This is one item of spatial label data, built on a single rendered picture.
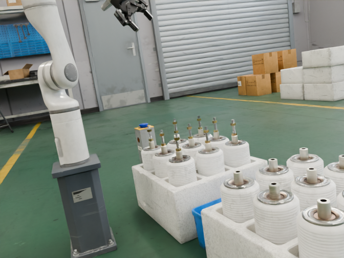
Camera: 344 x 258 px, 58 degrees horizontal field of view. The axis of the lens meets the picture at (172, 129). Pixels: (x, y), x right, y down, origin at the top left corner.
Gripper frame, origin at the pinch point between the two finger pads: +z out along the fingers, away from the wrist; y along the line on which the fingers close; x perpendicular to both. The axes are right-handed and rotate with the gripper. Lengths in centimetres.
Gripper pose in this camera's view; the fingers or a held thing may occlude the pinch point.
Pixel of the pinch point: (144, 23)
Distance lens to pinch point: 126.0
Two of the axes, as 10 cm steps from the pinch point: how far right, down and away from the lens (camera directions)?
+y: 5.2, -6.6, 5.4
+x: -5.0, 2.8, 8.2
